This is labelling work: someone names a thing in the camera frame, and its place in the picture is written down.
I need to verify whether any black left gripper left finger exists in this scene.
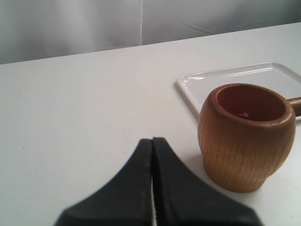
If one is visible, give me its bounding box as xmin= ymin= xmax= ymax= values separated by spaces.
xmin=55 ymin=139 xmax=153 ymax=226

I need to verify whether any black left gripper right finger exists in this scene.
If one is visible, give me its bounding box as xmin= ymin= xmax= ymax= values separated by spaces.
xmin=152 ymin=137 xmax=261 ymax=226

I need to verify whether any brown wooden pestle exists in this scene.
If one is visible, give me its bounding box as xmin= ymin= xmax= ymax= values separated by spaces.
xmin=287 ymin=97 xmax=301 ymax=108

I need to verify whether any wooden mortar cup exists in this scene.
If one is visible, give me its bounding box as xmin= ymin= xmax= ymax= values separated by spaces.
xmin=198 ymin=83 xmax=301 ymax=193

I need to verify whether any white plastic tray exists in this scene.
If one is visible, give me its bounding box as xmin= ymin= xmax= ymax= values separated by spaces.
xmin=174 ymin=62 xmax=301 ymax=120

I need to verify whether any white backdrop curtain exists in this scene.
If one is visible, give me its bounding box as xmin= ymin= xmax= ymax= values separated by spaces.
xmin=0 ymin=0 xmax=301 ymax=64

